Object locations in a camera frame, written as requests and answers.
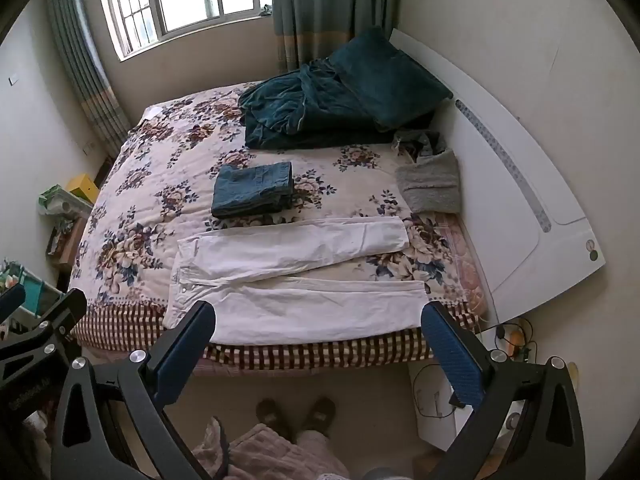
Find power strip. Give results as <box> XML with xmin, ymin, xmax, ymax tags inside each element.
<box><xmin>495</xmin><ymin>324</ymin><xmax>533</xmax><ymax>361</ymax></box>

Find floral quilt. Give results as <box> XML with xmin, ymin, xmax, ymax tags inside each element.
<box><xmin>67</xmin><ymin>81</ymin><xmax>488</xmax><ymax>366</ymax></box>

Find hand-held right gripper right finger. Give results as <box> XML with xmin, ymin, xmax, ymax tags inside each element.
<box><xmin>421</xmin><ymin>301</ymin><xmax>586</xmax><ymax>480</ymax></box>

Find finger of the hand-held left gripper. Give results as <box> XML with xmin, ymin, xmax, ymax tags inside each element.
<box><xmin>0</xmin><ymin>288</ymin><xmax>88</xmax><ymax>391</ymax></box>
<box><xmin>0</xmin><ymin>283</ymin><xmax>27</xmax><ymax>326</ymax></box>

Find brown cardboard box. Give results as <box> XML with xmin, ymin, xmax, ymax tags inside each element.
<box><xmin>46</xmin><ymin>215</ymin><xmax>86</xmax><ymax>266</ymax></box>

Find grey fleece garment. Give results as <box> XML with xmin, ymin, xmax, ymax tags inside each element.
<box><xmin>395</xmin><ymin>152</ymin><xmax>462</xmax><ymax>215</ymax></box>

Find folded blue jeans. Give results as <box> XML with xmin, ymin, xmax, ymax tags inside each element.
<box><xmin>211</xmin><ymin>161</ymin><xmax>295</xmax><ymax>219</ymax></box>

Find white box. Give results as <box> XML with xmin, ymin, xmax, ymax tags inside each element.
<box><xmin>409</xmin><ymin>360</ymin><xmax>501</xmax><ymax>453</ymax></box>

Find yellow box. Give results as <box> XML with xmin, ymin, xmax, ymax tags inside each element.
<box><xmin>67</xmin><ymin>173</ymin><xmax>99</xmax><ymax>204</ymax></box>

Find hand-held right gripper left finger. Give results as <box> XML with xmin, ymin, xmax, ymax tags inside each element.
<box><xmin>50</xmin><ymin>301</ymin><xmax>217</xmax><ymax>480</ymax></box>

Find white and green plastic bag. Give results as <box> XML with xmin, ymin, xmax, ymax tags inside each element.
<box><xmin>37</xmin><ymin>186</ymin><xmax>93</xmax><ymax>218</ymax></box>

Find white headboard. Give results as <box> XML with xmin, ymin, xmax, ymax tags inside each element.
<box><xmin>389</xmin><ymin>27</ymin><xmax>606</xmax><ymax>326</ymax></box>

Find black cable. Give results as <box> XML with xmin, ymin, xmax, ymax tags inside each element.
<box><xmin>414</xmin><ymin>360</ymin><xmax>468</xmax><ymax>418</ymax></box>

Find person's pink fleece legs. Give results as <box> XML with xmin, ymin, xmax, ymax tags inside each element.
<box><xmin>192</xmin><ymin>417</ymin><xmax>351</xmax><ymax>480</ymax></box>

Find teal basket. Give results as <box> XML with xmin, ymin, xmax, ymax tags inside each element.
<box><xmin>0</xmin><ymin>260</ymin><xmax>48</xmax><ymax>323</ymax></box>

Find crumpled grey garment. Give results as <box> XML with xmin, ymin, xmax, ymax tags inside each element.
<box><xmin>392</xmin><ymin>130</ymin><xmax>448</xmax><ymax>163</ymax></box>

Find white pants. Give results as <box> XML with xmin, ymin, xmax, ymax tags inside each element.
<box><xmin>162</xmin><ymin>216</ymin><xmax>427</xmax><ymax>346</ymax></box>

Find dark slipper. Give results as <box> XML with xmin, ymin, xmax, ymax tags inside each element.
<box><xmin>300</xmin><ymin>396</ymin><xmax>337</xmax><ymax>436</ymax></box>
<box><xmin>256</xmin><ymin>399</ymin><xmax>293</xmax><ymax>441</ymax></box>

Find brown checkered bed sheet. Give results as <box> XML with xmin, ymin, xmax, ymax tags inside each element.
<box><xmin>74</xmin><ymin>304</ymin><xmax>482</xmax><ymax>367</ymax></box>

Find dark green pillow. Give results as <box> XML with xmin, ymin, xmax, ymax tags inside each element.
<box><xmin>327</xmin><ymin>26</ymin><xmax>453</xmax><ymax>131</ymax></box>

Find striped grey-green curtain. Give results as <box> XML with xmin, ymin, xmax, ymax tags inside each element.
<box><xmin>270</xmin><ymin>0</ymin><xmax>401</xmax><ymax>76</ymax></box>
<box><xmin>45</xmin><ymin>0</ymin><xmax>133</xmax><ymax>153</ymax></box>

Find dark green blanket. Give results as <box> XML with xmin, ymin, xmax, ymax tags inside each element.
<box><xmin>239</xmin><ymin>58</ymin><xmax>436</xmax><ymax>150</ymax></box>

